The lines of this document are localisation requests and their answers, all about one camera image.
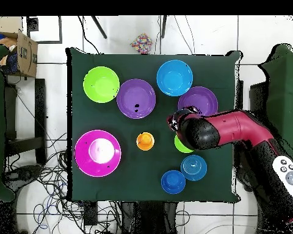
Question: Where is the orange cup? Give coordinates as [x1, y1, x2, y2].
[136, 132, 156, 152]

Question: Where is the small green bowl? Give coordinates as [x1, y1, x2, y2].
[174, 135, 194, 154]

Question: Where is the purple bowl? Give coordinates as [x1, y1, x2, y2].
[178, 86, 219, 117]
[116, 78, 157, 120]

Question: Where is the dark green table cloth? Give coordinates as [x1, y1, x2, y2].
[65, 47, 242, 203]

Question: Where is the large pink bowl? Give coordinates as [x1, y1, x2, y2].
[74, 129, 123, 178]

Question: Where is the large blue bowl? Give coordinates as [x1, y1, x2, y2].
[156, 59, 194, 98]

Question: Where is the small dark blue bowl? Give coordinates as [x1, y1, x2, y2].
[161, 169, 187, 196]

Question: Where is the small light blue bowl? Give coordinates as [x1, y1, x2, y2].
[180, 154, 208, 182]

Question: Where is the large green bowl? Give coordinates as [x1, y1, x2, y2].
[82, 66, 121, 104]

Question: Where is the multicoloured bundle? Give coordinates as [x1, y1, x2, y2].
[130, 32, 153, 54]

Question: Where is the cardboard box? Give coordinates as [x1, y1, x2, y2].
[0, 30, 39, 79]

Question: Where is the black bench frame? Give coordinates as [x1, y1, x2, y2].
[4, 77, 49, 166]

